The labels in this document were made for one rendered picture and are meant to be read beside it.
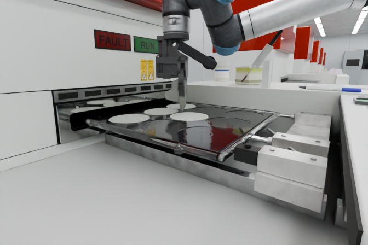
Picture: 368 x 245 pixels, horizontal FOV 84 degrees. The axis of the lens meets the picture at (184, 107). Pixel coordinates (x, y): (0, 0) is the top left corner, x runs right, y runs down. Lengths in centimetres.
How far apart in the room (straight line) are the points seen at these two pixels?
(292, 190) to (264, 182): 3
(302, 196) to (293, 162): 4
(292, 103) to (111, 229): 54
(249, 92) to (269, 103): 7
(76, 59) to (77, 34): 6
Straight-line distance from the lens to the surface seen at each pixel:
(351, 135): 25
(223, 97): 72
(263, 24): 59
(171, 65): 56
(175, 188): 38
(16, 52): 54
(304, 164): 30
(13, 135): 55
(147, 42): 72
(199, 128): 43
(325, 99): 65
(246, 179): 37
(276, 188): 32
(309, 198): 31
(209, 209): 34
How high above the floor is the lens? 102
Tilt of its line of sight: 10 degrees down
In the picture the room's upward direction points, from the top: straight up
